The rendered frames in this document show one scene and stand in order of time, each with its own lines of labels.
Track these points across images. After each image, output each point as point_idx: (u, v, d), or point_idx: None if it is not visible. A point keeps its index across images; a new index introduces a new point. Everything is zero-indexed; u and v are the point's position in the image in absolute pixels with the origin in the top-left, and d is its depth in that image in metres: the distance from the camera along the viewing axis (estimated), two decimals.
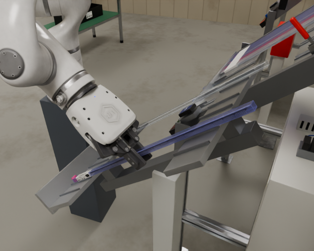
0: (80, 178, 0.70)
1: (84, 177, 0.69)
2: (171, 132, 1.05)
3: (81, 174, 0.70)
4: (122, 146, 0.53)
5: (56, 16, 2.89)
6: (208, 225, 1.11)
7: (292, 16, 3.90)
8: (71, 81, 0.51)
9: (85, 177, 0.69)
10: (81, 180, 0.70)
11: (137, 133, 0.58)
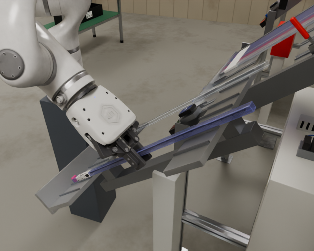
0: (80, 178, 0.70)
1: (83, 177, 0.69)
2: (171, 132, 1.05)
3: (81, 174, 0.71)
4: (121, 146, 0.54)
5: (56, 16, 2.89)
6: (208, 225, 1.11)
7: (292, 16, 3.90)
8: (71, 82, 0.51)
9: (84, 177, 0.69)
10: (81, 180, 0.70)
11: (136, 133, 0.58)
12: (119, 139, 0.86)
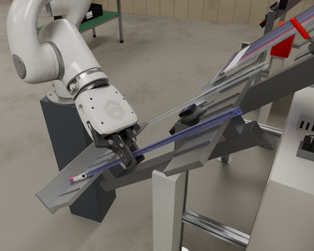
0: (77, 178, 0.72)
1: (80, 178, 0.71)
2: (171, 132, 1.05)
3: (79, 175, 0.73)
4: (117, 141, 0.56)
5: (56, 16, 2.89)
6: (208, 225, 1.11)
7: (292, 16, 3.90)
8: (85, 73, 0.57)
9: (81, 177, 0.71)
10: (78, 180, 0.72)
11: (135, 135, 0.60)
12: None
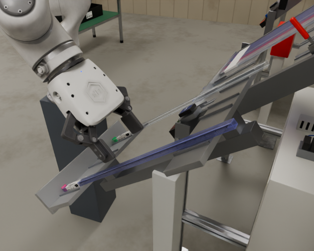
0: (70, 187, 0.70)
1: (73, 187, 0.69)
2: (171, 132, 1.05)
3: (71, 183, 0.71)
4: (91, 133, 0.47)
5: (56, 16, 2.89)
6: (208, 225, 1.11)
7: (292, 16, 3.90)
8: (56, 52, 0.45)
9: (74, 187, 0.69)
10: (71, 189, 0.70)
11: (130, 102, 0.56)
12: (119, 139, 0.86)
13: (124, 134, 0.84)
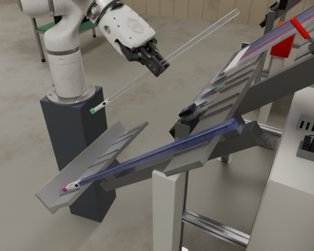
0: (70, 187, 0.70)
1: (73, 187, 0.69)
2: (171, 132, 1.05)
3: (71, 183, 0.71)
4: (145, 53, 0.64)
5: (56, 16, 2.89)
6: (208, 225, 1.11)
7: (292, 16, 3.90)
8: None
9: (74, 187, 0.69)
10: (71, 189, 0.70)
11: (156, 47, 0.68)
12: (96, 109, 0.84)
13: (101, 103, 0.82)
